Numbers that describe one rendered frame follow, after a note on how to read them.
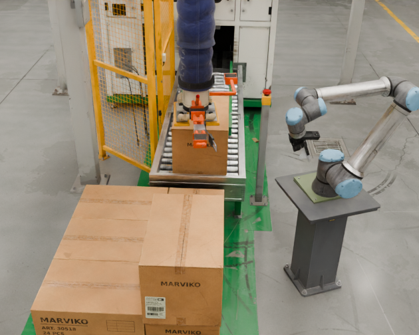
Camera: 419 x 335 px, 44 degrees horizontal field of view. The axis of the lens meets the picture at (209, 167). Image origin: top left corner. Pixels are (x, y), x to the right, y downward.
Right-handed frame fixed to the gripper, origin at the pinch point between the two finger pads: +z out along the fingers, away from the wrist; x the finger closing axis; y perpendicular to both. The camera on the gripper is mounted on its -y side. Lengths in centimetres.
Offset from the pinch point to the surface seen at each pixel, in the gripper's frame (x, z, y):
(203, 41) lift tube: -71, -41, 34
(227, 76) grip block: -90, 12, 28
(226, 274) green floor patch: 14, 95, 77
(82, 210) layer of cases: -29, 21, 149
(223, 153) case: -52, 46, 49
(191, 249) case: 50, -28, 72
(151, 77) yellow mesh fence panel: -140, 35, 86
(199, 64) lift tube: -66, -30, 42
